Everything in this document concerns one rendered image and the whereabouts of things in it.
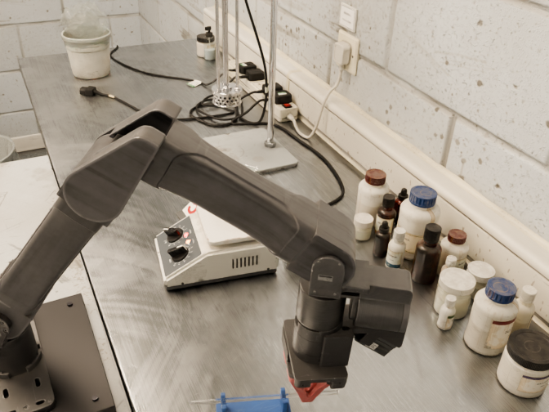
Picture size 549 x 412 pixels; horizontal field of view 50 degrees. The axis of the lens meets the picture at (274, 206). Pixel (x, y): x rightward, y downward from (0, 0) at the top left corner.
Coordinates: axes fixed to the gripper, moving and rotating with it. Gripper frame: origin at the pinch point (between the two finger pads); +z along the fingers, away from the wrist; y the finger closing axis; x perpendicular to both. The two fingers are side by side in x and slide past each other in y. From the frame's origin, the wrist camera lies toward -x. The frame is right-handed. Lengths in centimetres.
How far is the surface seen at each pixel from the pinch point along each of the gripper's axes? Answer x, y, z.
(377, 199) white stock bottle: -20.7, 40.6, -4.7
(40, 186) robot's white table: 46, 62, 5
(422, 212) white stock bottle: -25.6, 30.7, -8.3
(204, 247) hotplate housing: 12.6, 28.8, -3.3
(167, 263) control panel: 18.7, 29.1, 0.2
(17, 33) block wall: 96, 255, 34
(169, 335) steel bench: 18.4, 15.8, 3.7
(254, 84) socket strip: -4, 107, -1
